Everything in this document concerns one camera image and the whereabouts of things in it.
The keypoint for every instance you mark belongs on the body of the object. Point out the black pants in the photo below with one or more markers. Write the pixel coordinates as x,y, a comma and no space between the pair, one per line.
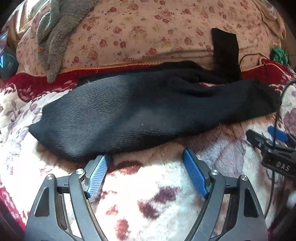
138,115

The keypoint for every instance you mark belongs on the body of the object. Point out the beige cloth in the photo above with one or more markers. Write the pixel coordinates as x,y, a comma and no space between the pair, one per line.
272,16

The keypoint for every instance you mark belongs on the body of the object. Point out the green yarn bundle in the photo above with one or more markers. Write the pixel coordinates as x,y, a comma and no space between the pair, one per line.
279,55

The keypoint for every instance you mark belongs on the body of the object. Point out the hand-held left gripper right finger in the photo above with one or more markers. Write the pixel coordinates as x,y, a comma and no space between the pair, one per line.
194,173

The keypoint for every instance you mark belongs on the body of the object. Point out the pink floral quilt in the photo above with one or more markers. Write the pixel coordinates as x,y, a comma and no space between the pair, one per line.
150,30

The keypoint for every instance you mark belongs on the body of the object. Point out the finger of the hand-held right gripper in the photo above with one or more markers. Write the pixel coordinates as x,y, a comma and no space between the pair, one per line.
257,139
278,134

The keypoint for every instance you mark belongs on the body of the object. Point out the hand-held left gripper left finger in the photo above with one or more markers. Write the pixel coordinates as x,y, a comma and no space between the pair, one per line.
98,176

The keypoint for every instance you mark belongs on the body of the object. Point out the black cloth strip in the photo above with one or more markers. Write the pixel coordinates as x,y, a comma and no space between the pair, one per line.
225,53

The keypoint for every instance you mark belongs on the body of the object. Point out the red and white floral blanket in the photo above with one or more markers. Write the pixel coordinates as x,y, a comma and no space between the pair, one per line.
150,197

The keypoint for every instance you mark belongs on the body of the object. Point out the grey fuzzy garment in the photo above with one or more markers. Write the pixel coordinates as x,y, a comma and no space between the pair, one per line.
55,41

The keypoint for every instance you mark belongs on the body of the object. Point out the teal plastic bag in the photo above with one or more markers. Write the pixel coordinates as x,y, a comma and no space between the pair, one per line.
8,60

